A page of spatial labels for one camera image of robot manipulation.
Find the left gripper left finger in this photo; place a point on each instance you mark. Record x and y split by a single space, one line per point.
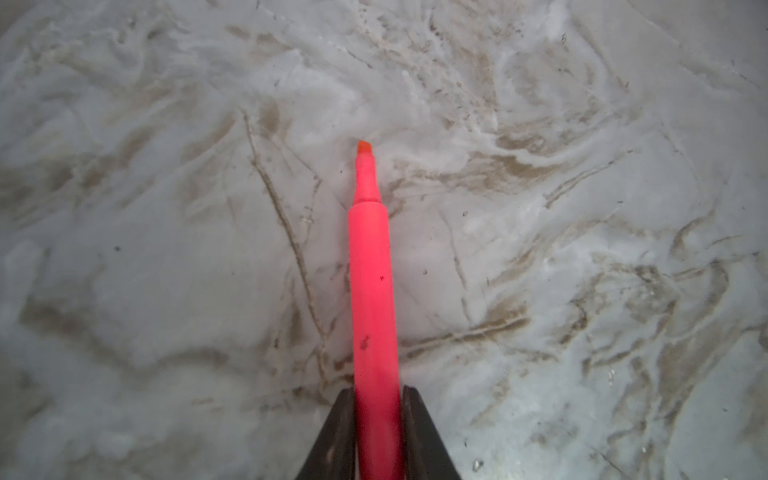
333 455

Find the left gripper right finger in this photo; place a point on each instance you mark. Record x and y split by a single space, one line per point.
425 454

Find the red pink marker pen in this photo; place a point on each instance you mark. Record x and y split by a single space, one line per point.
376 368

